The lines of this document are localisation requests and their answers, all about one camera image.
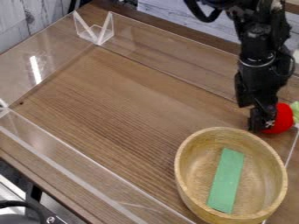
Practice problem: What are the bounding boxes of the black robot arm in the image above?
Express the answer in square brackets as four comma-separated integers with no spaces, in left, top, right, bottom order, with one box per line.
[209,0,295,134]

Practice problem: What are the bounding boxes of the red plush strawberry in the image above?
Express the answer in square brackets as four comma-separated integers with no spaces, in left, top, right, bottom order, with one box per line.
[263,101,299,134]

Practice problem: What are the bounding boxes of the clear acrylic corner bracket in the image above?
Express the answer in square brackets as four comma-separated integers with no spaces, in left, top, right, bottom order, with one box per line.
[72,11,115,46]

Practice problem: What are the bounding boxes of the green rectangular block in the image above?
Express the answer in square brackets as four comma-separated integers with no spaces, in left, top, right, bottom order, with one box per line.
[207,148,244,214]

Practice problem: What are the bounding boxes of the wooden bowl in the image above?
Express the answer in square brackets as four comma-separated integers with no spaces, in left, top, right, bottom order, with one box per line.
[173,127,288,224]

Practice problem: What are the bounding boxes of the black metal table frame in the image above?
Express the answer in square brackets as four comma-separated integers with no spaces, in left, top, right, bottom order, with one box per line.
[0,158,80,224]

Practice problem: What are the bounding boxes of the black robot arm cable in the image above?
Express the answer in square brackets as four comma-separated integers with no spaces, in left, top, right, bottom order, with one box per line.
[181,0,225,24]

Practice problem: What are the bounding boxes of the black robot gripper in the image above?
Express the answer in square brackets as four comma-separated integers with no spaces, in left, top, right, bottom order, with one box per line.
[235,58,295,133]

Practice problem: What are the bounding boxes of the clear acrylic tray enclosure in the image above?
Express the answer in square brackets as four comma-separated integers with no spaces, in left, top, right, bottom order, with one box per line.
[0,5,299,224]

